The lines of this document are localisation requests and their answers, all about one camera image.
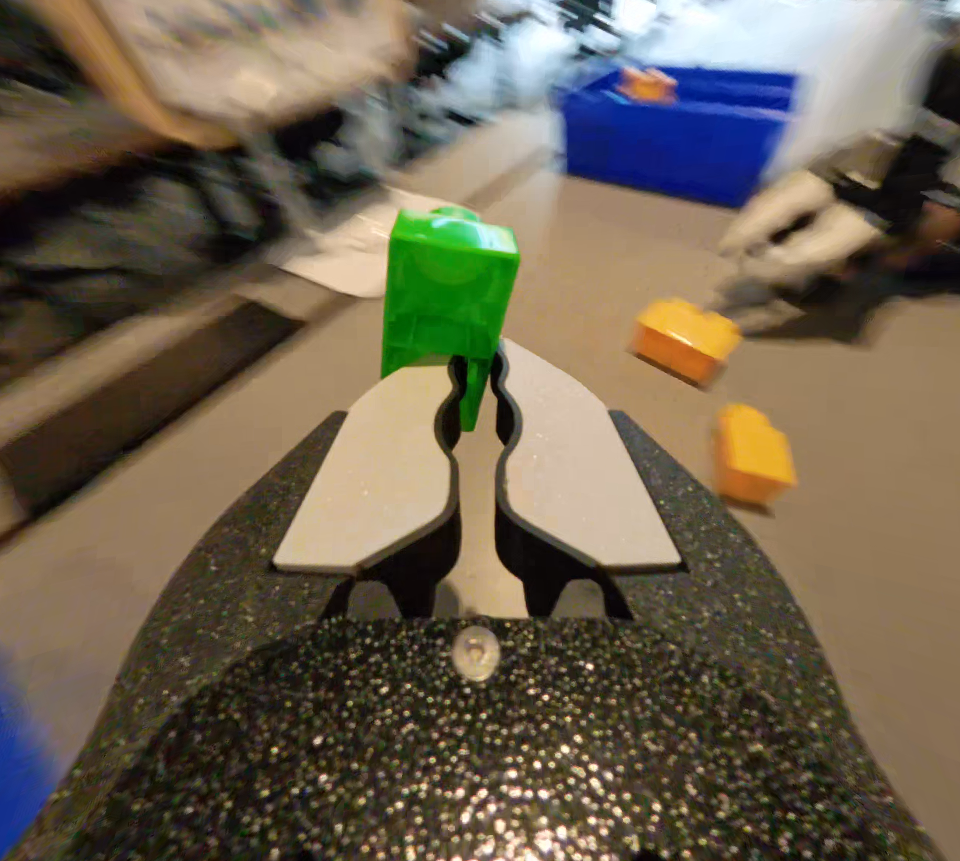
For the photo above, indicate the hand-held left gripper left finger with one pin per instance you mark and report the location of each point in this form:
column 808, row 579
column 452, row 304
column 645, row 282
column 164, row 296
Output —
column 367, row 471

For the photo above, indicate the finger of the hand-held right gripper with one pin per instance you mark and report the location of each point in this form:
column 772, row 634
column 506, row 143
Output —
column 784, row 208
column 825, row 246

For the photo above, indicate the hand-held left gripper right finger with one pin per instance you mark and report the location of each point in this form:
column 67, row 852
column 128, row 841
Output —
column 577, row 486

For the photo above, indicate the yellow mega block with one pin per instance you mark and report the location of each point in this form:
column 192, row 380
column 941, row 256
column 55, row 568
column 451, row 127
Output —
column 754, row 456
column 682, row 340

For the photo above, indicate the green mega block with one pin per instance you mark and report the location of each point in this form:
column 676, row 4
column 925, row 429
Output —
column 450, row 276

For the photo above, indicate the orange mega block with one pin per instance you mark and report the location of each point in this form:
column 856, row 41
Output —
column 646, row 85

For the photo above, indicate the blue plastic bin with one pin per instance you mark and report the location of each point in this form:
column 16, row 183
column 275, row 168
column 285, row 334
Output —
column 667, row 148

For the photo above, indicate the white paper sheet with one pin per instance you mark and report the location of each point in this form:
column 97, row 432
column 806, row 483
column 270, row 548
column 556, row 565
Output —
column 345, row 253

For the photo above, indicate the dark cloth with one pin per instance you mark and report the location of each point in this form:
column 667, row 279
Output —
column 112, row 238

